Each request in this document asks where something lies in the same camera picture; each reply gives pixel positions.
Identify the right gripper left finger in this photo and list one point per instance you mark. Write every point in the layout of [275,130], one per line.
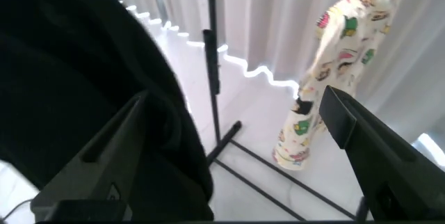
[101,172]

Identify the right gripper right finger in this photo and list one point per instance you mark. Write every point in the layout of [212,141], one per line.
[393,175]

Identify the black garment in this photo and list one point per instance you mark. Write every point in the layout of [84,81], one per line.
[69,60]

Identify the cream printed garment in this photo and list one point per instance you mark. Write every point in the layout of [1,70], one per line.
[347,43]

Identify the black clothes rack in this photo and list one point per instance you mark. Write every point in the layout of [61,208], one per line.
[212,60]

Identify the white curtain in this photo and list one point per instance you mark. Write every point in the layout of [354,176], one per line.
[271,18]

